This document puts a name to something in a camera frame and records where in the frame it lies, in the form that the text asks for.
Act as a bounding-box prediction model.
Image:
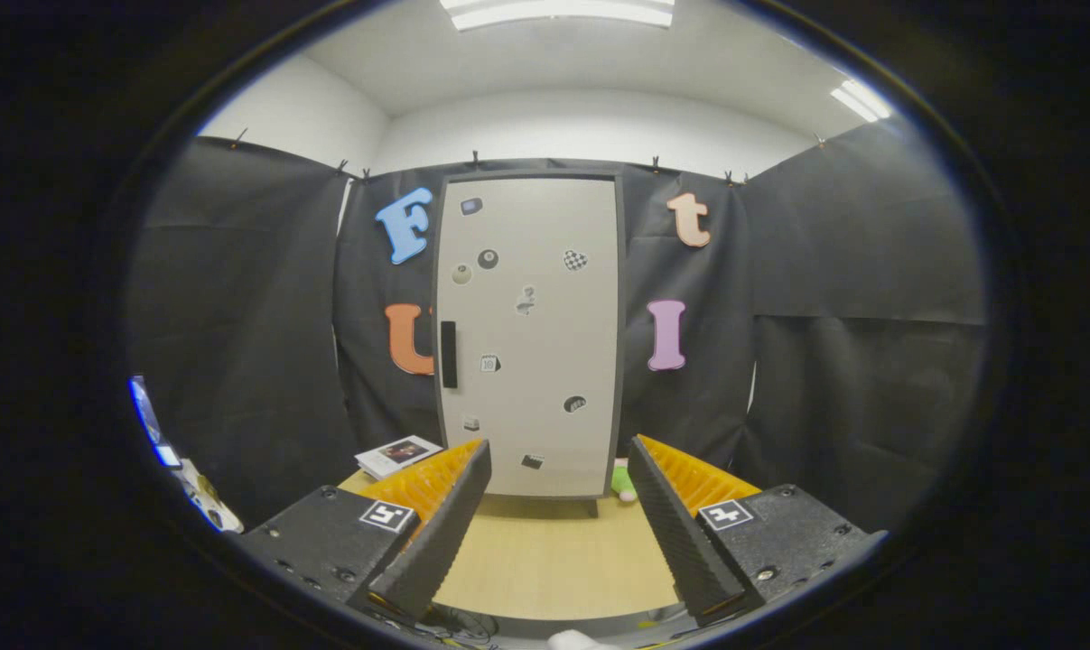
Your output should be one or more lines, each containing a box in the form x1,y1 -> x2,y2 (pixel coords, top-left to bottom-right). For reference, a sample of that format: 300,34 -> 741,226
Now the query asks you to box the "dark grey shoe cabinet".
431,168 -> 627,517

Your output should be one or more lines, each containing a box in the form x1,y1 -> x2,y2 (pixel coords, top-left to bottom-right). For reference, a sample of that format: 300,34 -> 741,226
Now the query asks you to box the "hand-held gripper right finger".
626,434 -> 889,628

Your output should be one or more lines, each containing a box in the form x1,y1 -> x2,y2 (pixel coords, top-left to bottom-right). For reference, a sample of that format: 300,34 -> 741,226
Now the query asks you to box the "small ceiling light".
829,79 -> 893,123

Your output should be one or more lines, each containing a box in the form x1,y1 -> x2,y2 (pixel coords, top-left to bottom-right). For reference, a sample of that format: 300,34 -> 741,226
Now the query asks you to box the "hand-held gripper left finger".
238,439 -> 493,624

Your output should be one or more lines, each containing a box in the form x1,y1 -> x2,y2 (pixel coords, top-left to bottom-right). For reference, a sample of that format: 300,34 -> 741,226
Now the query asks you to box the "white book with photo cover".
355,435 -> 443,481

